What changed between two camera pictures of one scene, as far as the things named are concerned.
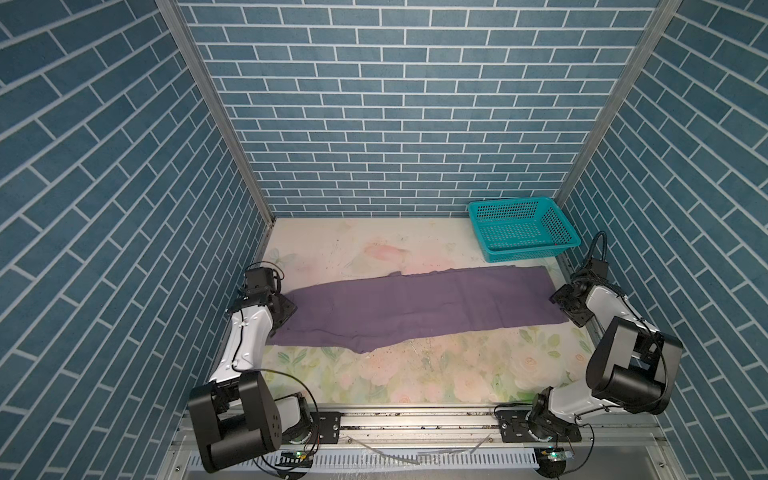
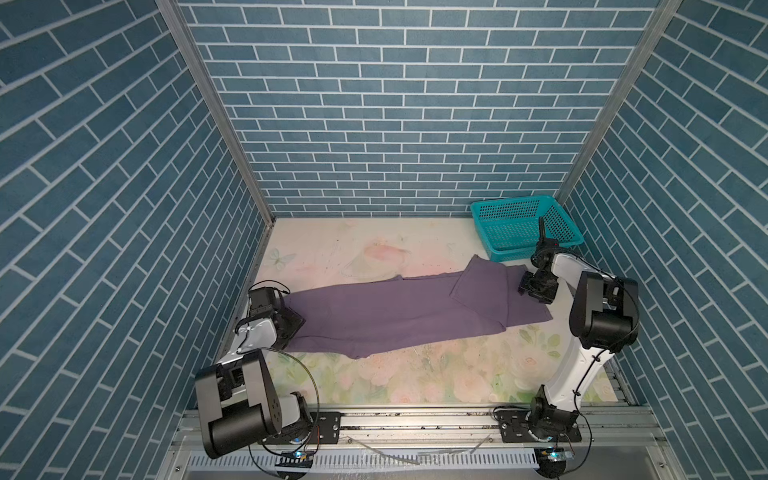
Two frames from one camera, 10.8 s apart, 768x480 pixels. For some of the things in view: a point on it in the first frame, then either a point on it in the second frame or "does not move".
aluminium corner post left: (210, 87) does not move
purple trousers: (369, 312) does not move
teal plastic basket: (522, 229) does not move
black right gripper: (577, 317) -> (544, 297)
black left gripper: (286, 306) -> (294, 319)
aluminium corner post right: (661, 19) does not move
